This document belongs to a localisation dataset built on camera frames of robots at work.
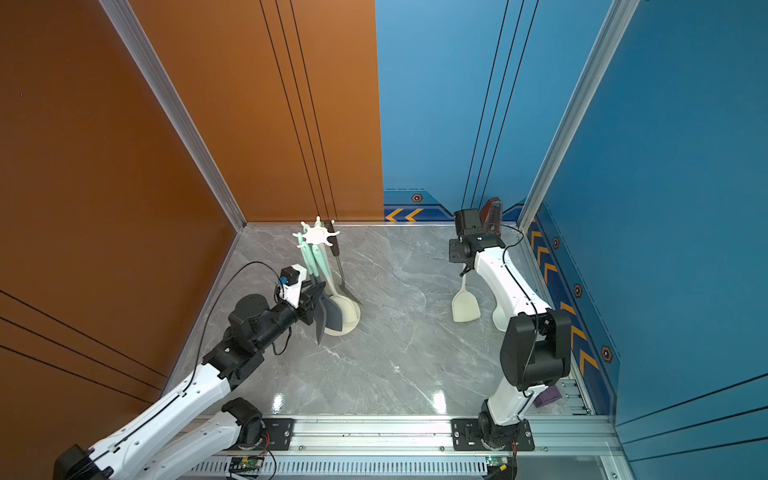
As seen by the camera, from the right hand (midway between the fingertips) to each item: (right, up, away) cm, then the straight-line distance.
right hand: (465, 249), depth 90 cm
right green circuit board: (+4, -52, -18) cm, 55 cm away
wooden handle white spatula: (+12, -22, +2) cm, 25 cm away
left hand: (-40, -7, -16) cm, 44 cm away
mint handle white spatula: (+1, -18, +2) cm, 18 cm away
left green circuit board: (-58, -52, -18) cm, 80 cm away
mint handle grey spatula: (-38, -19, -12) cm, 44 cm away
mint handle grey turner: (-40, -14, -15) cm, 46 cm away
